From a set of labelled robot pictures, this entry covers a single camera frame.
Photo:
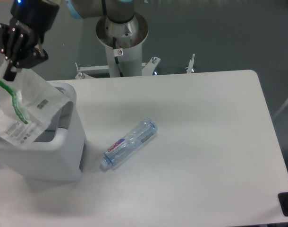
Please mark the white trash can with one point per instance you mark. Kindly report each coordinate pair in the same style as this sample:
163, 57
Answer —
57, 155

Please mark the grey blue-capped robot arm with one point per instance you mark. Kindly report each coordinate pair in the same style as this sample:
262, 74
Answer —
120, 29

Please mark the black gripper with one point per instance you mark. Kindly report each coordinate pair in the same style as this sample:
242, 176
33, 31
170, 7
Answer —
15, 38

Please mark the clear plastic water bottle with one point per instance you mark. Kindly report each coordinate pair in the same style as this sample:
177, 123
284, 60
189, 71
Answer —
120, 150

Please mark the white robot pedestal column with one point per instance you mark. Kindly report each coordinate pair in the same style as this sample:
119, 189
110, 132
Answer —
128, 61

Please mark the white green plastic wrapper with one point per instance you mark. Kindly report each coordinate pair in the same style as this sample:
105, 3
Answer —
27, 106

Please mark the black device at table edge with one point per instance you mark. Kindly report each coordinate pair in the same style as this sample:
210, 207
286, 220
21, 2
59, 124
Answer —
283, 199

